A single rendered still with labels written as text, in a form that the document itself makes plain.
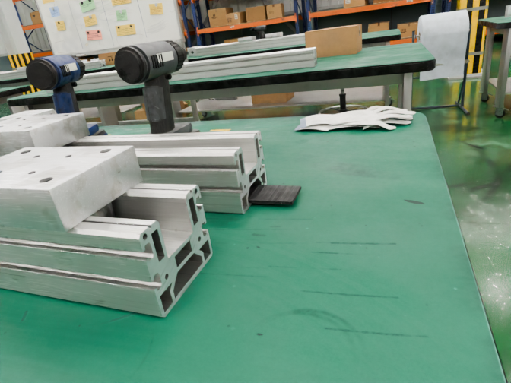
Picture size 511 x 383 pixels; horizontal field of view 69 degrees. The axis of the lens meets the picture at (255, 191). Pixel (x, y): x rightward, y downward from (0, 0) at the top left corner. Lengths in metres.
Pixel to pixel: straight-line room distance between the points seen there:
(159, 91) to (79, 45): 3.57
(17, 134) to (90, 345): 0.39
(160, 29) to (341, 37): 1.85
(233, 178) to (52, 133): 0.32
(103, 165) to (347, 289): 0.25
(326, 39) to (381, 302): 2.12
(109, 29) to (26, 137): 3.38
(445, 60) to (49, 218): 3.78
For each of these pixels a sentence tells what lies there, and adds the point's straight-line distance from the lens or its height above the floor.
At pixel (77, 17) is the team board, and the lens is 4.20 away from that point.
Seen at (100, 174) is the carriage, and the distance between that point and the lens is 0.37.
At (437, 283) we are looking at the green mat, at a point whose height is 0.78.
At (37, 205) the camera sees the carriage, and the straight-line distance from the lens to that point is 0.35.
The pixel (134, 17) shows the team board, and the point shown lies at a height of 1.21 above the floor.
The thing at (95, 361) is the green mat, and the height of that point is 0.78.
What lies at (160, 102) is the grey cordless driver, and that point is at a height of 0.90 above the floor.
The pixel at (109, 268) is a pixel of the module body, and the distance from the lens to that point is 0.35.
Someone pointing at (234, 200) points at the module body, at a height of 0.80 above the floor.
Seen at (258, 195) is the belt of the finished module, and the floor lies 0.79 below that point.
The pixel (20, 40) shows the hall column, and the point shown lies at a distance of 9.15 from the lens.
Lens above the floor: 1.00
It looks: 24 degrees down
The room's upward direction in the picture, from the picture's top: 8 degrees counter-clockwise
